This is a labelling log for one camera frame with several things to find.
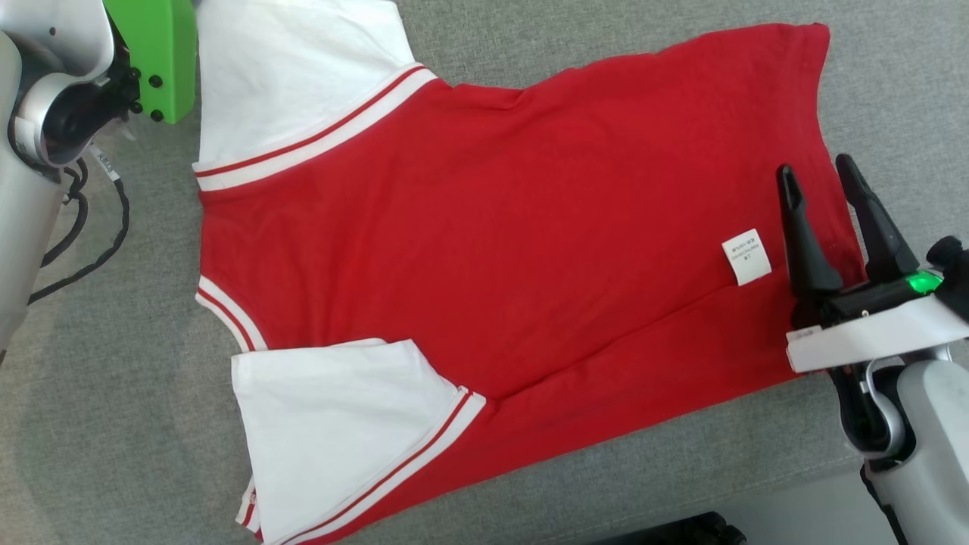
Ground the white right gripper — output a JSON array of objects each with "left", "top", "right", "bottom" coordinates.
[{"left": 776, "top": 154, "right": 969, "bottom": 373}]

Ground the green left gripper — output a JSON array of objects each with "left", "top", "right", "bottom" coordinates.
[{"left": 102, "top": 0, "right": 199, "bottom": 124}]

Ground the red white-sleeved T-shirt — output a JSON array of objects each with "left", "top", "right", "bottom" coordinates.
[{"left": 191, "top": 0, "right": 868, "bottom": 545}]

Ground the grey fabric sofa cushion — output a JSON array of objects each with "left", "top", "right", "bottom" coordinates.
[{"left": 0, "top": 0, "right": 969, "bottom": 545}]

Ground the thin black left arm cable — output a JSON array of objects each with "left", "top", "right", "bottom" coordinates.
[{"left": 29, "top": 157, "right": 131, "bottom": 305}]

